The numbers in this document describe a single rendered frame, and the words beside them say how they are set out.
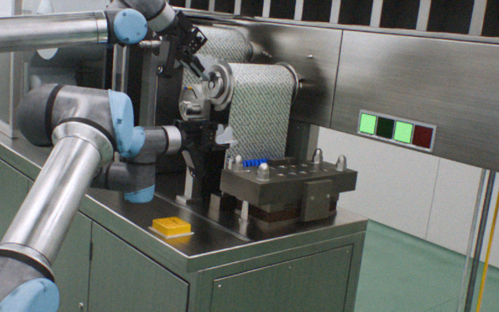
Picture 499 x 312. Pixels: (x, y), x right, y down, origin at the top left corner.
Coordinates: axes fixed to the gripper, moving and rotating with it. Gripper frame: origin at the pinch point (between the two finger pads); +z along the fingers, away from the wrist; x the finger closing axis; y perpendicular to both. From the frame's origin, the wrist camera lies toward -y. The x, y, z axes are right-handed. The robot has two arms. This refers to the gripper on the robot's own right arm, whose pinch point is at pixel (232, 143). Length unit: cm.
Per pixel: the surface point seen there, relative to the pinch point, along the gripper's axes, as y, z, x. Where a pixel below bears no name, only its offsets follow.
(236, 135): 2.5, 0.9, -0.3
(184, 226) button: -16.8, -24.4, -13.5
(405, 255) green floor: -109, 236, 82
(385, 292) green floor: -109, 172, 52
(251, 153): -3.4, 7.7, -0.2
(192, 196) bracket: -17.3, -6.8, 7.8
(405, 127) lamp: 10.8, 29.4, -36.6
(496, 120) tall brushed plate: 17, 30, -61
